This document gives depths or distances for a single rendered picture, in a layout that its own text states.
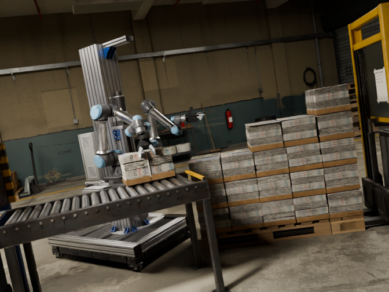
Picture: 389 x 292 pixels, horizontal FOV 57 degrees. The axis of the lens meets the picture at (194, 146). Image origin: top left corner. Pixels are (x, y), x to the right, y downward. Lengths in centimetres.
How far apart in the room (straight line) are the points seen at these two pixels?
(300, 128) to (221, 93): 729
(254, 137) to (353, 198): 101
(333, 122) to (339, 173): 45
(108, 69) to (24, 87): 633
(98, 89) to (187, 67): 679
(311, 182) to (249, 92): 763
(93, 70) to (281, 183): 201
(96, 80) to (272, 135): 170
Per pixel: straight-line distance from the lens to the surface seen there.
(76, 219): 233
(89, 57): 359
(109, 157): 316
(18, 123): 973
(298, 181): 329
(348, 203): 344
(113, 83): 355
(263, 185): 325
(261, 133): 318
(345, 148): 334
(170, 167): 276
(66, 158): 964
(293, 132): 322
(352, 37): 395
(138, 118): 276
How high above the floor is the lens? 128
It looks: 6 degrees down
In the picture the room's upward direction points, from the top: 9 degrees counter-clockwise
